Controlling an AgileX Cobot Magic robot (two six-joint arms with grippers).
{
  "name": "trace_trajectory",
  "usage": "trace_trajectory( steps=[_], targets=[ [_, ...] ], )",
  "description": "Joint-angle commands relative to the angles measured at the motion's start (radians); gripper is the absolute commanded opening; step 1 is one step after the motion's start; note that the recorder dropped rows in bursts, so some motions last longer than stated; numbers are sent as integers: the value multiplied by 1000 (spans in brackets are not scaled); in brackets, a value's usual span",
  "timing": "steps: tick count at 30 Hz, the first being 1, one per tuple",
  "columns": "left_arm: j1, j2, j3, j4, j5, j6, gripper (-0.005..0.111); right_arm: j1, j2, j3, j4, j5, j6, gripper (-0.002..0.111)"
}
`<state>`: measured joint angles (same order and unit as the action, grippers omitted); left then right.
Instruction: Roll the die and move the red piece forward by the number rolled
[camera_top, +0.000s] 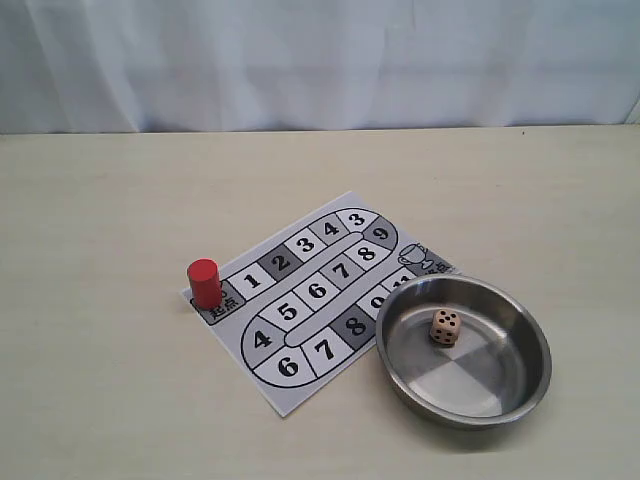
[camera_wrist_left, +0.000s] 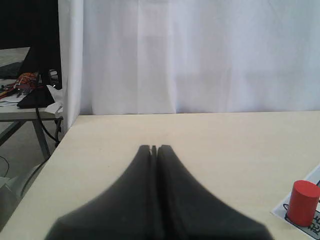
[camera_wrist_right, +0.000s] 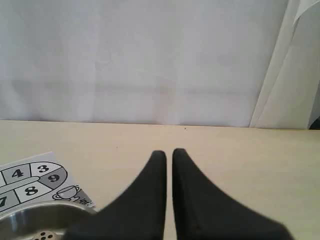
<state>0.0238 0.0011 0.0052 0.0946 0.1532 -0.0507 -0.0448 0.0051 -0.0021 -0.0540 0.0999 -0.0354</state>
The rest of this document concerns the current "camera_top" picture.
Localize red cylinder game piece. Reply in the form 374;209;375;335
186;258;222;310

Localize wooden die black pips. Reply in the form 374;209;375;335
429;309;461;346

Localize numbered paper game board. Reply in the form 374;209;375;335
195;192;457;417

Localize stainless steel round bowl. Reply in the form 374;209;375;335
376;274;552;430

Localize white backdrop curtain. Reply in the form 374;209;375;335
1;1;639;134

